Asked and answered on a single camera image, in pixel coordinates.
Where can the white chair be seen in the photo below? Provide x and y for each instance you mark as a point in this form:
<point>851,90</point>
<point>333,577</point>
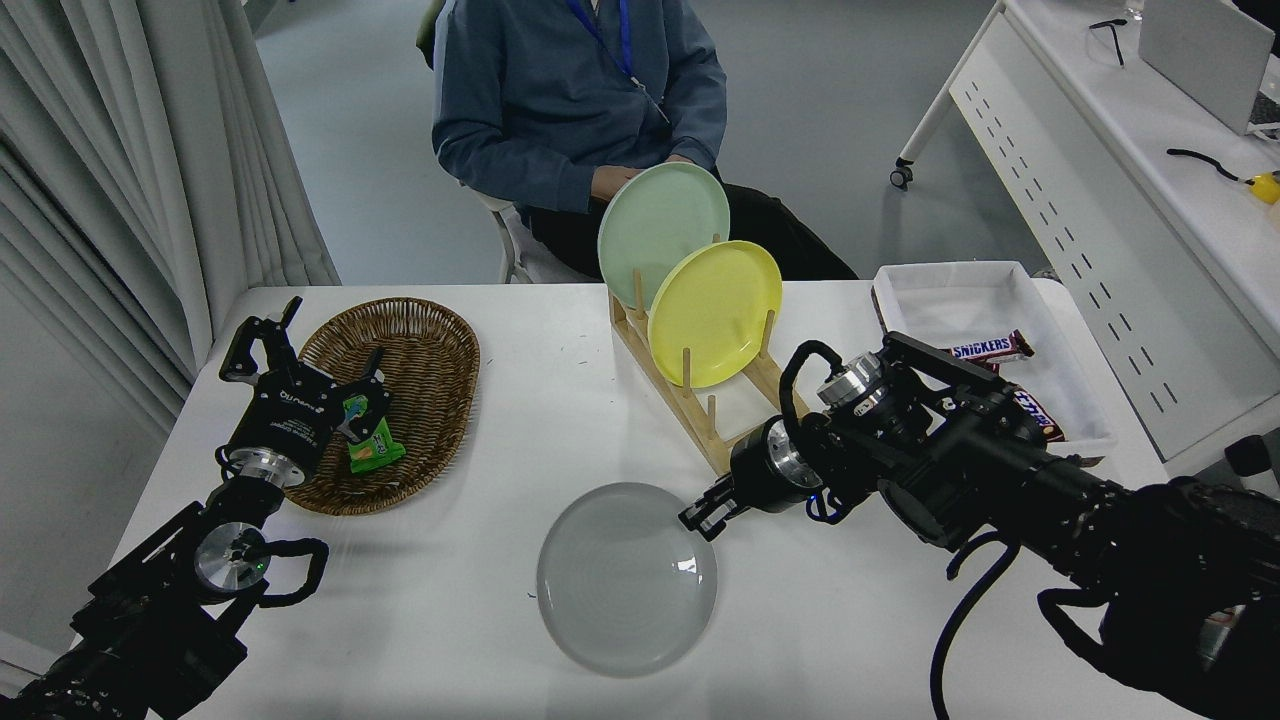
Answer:
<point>512,235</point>

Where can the yellow object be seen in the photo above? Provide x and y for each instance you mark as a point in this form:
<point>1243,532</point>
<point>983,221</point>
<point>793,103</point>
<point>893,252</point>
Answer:
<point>1266,187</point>

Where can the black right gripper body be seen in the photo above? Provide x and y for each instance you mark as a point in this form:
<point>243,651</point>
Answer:
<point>758,478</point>

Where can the green snack packet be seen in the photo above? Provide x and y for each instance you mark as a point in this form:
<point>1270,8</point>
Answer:
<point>372,452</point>

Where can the grey plate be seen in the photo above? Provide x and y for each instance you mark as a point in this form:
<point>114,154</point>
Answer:
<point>620,590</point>

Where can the pale green plate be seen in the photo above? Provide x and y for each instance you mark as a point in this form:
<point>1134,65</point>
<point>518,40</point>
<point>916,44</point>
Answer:
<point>655,225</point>

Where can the black and white cylinder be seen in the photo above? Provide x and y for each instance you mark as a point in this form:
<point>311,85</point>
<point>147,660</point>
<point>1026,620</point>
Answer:
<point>1248,458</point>

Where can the person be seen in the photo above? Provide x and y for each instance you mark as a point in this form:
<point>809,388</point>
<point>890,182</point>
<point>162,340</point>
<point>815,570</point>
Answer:
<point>560,100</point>

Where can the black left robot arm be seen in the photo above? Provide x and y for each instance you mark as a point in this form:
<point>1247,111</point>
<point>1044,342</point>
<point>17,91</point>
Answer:
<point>150,620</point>

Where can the white lined tray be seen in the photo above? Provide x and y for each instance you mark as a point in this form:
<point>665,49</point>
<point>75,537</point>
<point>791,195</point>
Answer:
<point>950,300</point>

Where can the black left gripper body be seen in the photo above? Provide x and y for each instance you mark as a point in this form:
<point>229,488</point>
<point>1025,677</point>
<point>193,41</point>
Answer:
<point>290,415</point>

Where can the brown wicker basket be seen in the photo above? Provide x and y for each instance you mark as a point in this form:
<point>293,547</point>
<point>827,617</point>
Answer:
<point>430,370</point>

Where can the person's right hand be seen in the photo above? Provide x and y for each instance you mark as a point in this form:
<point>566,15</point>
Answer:
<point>612,180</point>

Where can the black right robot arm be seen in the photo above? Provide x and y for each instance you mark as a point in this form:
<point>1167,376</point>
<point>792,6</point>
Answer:
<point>1000,470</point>

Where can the white curtain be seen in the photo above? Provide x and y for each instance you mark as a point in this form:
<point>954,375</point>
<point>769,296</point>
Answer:
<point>100,150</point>

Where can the white perforated desk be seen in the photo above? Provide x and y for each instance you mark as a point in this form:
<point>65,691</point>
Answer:
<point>1100,200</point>

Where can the wooden plate rack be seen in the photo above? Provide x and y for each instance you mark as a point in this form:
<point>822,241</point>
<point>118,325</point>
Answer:
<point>722,455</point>

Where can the grey laptop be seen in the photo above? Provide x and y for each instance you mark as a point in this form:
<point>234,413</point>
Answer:
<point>1200,50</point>

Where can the yellow plate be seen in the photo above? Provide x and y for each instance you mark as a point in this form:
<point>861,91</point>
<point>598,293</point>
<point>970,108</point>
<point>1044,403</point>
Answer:
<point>715,310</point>

